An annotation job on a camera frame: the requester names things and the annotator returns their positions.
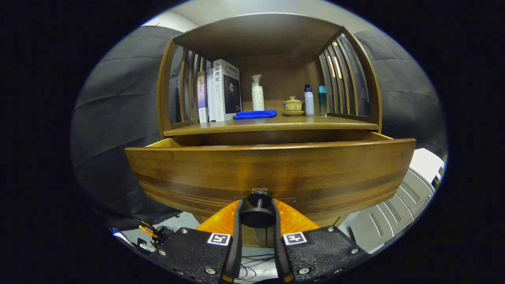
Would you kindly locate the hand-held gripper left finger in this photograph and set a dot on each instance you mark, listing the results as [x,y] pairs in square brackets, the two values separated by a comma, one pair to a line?
[236,244]

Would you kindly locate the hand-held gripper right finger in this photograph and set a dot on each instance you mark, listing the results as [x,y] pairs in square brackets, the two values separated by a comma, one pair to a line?
[279,252]

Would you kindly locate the brown wooden drawer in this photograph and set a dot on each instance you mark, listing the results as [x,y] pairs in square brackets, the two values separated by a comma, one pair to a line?
[276,165]

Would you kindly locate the white filing cabinet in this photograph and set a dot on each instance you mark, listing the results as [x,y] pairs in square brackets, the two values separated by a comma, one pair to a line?
[394,213]

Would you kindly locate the brown wooden countertop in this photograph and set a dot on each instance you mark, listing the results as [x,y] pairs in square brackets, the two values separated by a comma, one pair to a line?
[276,120]

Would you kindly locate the brown wooden cabinet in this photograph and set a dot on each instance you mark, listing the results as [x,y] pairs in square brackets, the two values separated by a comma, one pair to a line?
[276,71]

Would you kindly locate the orange and black tool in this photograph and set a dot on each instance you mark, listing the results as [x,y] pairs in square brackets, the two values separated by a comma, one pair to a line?
[146,229]

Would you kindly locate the folded blue cloth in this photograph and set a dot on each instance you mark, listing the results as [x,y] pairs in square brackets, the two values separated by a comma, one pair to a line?
[254,114]

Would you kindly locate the white pump bottle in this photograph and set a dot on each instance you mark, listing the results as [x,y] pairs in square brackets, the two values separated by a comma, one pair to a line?
[258,98]

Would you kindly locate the thin white book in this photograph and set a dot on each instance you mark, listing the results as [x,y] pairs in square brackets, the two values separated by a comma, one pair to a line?
[211,98]

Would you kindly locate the beige lidded teacup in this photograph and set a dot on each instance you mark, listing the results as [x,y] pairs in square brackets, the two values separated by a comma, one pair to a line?
[292,104]

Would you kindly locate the purple book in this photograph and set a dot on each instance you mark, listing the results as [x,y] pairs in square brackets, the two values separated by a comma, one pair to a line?
[202,98]

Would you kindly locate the white book with portrait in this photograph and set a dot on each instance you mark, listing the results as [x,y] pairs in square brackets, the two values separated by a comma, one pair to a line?
[230,94]

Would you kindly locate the white bottle with blue cap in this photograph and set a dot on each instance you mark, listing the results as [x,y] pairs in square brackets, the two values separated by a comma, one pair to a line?
[309,102]

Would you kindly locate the teal bottle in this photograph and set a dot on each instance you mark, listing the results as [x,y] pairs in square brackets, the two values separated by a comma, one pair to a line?
[322,102]

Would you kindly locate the black backdrop cloth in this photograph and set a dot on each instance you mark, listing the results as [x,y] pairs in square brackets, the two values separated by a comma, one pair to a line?
[114,130]

